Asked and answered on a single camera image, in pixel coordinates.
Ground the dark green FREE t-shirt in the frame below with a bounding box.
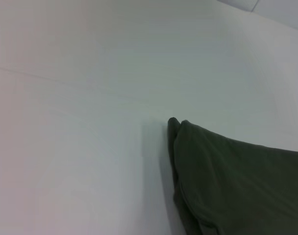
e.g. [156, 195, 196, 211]
[167, 117, 298, 235]

